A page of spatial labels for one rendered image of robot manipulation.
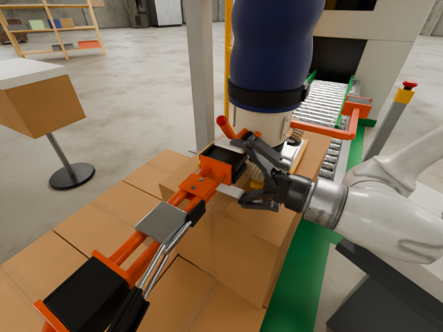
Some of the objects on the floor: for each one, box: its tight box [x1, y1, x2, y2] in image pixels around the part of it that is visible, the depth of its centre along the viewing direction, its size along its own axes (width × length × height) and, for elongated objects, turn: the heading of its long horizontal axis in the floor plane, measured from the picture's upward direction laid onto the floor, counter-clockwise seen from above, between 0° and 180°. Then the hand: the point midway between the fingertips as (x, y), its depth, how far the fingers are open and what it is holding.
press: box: [124, 0, 151, 28], centre depth 1269 cm, size 134×115×255 cm
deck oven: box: [148, 0, 182, 28], centre depth 1354 cm, size 176×135×227 cm
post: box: [361, 87, 415, 163], centre depth 150 cm, size 7×7×100 cm
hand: (221, 166), depth 51 cm, fingers open, 13 cm apart
